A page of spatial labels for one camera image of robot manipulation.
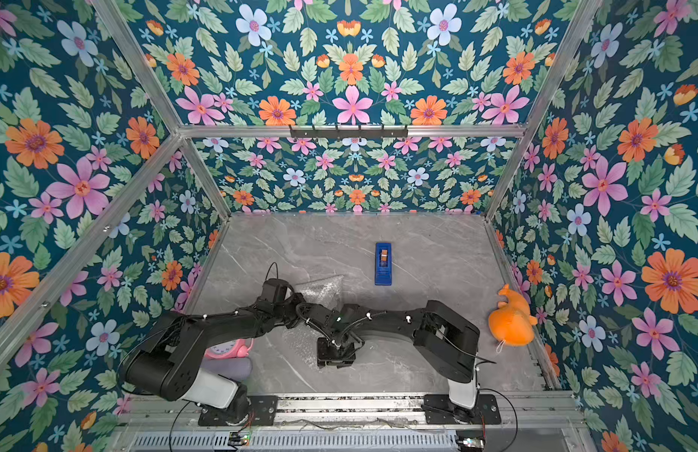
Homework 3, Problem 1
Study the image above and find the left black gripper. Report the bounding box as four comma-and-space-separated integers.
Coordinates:
272, 293, 315, 329

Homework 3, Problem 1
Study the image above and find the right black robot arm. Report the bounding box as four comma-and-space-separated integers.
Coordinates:
288, 301, 492, 424

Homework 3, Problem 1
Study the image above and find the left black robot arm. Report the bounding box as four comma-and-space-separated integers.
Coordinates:
119, 278, 305, 425

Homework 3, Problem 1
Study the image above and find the pink toy clock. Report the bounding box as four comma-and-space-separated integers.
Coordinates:
205, 339, 254, 360

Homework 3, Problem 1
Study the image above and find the blue tape dispenser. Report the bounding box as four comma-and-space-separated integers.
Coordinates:
375, 242, 392, 286

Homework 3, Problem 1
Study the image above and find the orange plush toy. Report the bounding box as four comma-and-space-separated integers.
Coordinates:
488, 284, 537, 353

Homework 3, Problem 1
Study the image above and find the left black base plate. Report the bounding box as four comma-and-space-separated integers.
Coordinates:
198, 395, 279, 428

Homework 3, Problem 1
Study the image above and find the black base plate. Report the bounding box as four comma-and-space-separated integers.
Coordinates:
198, 395, 279, 428
421, 394, 501, 426

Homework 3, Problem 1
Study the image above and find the white slotted cable duct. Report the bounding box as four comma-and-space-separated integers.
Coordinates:
129, 431, 459, 451

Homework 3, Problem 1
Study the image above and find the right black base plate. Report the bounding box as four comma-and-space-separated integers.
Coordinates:
421, 394, 501, 426

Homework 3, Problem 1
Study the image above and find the black wall hook rail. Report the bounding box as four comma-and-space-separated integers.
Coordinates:
289, 125, 409, 140

